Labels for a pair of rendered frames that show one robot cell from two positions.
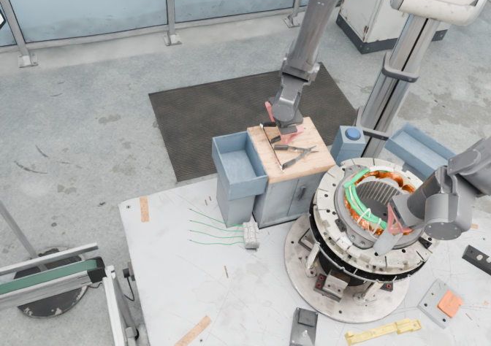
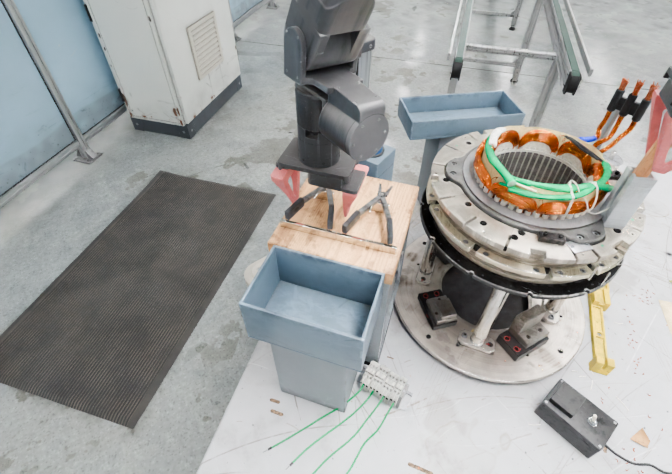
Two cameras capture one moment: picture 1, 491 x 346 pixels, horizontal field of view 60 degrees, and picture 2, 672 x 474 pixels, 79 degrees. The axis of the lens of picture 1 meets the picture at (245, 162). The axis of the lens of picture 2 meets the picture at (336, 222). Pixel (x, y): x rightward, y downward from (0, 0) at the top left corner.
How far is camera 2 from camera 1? 0.71 m
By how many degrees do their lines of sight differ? 31
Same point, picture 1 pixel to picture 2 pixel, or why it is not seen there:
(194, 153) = (119, 375)
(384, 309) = (573, 301)
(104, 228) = not seen: outside the picture
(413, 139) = (418, 114)
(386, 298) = not seen: hidden behind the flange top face
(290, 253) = (444, 351)
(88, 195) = not seen: outside the picture
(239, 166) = (304, 308)
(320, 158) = (396, 195)
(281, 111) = (367, 135)
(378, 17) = (180, 92)
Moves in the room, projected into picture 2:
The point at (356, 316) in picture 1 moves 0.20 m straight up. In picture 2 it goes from (573, 337) to (625, 272)
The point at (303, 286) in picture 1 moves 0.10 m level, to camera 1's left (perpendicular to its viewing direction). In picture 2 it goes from (504, 369) to (475, 411)
